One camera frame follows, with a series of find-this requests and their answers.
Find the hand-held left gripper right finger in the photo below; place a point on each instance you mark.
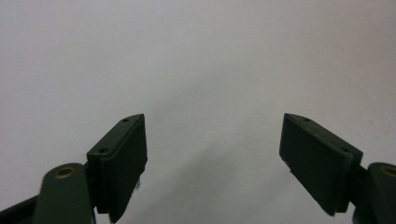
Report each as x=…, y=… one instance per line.
x=317, y=161

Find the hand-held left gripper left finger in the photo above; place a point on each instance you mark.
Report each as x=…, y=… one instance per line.
x=120, y=163

